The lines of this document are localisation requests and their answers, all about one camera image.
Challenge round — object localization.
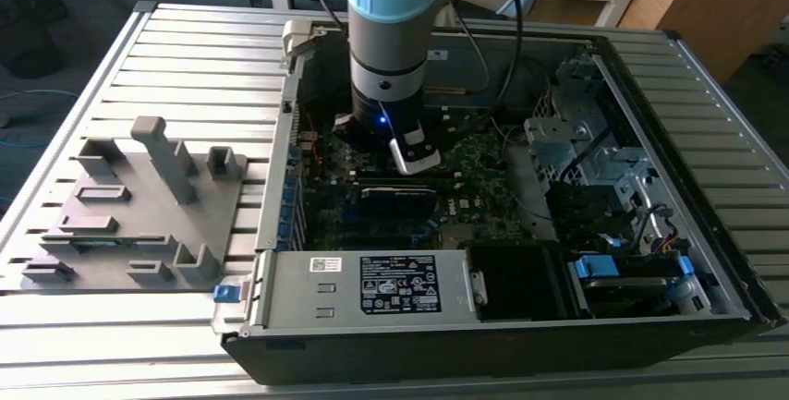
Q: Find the silver chipset heat sink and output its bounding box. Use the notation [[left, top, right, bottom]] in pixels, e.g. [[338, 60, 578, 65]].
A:
[[441, 223, 477, 249]]

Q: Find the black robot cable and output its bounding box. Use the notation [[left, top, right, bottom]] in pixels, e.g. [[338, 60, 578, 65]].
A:
[[497, 0, 529, 108]]

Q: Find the wooden cabinet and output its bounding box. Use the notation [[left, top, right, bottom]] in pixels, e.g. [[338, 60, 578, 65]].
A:
[[618, 0, 789, 90]]

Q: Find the silver power supply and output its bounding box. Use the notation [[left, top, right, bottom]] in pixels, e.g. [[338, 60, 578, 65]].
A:
[[243, 249, 489, 330]]

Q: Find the green RAM stick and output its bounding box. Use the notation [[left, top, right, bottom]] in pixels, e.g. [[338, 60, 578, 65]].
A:
[[71, 236, 138, 248]]

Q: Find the green motherboard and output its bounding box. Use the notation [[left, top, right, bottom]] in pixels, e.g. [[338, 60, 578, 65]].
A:
[[289, 106, 560, 253]]

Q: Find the coloured wire bundle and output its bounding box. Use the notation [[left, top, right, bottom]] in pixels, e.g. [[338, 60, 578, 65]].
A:
[[634, 202, 693, 257]]

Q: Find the grey parts rack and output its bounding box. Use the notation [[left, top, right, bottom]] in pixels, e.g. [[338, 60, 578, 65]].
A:
[[18, 115, 251, 293]]

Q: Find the blue floor cable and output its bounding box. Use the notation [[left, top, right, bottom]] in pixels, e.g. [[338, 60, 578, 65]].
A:
[[0, 88, 82, 150]]

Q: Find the silver metal drive cage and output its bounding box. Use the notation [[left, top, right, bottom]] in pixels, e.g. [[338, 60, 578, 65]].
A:
[[522, 46, 670, 253]]

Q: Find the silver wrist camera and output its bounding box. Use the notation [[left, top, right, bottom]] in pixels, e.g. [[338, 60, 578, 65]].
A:
[[387, 128, 443, 176]]

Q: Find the grey plastic case latch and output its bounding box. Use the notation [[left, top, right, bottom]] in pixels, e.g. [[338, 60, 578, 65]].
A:
[[281, 19, 329, 58]]

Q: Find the black graphics card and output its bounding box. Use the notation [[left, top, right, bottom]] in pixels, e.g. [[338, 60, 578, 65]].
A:
[[359, 185, 441, 240]]

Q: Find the black PC case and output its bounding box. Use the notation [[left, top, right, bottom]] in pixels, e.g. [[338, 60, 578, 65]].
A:
[[213, 18, 788, 385]]

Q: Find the black cable bundle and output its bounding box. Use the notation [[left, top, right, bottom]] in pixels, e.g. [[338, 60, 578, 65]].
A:
[[546, 182, 640, 247]]

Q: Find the hard disk blue carrier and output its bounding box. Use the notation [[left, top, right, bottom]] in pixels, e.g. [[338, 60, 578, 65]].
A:
[[568, 253, 701, 321]]

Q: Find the black bag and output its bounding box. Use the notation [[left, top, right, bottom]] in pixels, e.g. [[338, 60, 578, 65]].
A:
[[0, 0, 71, 80]]

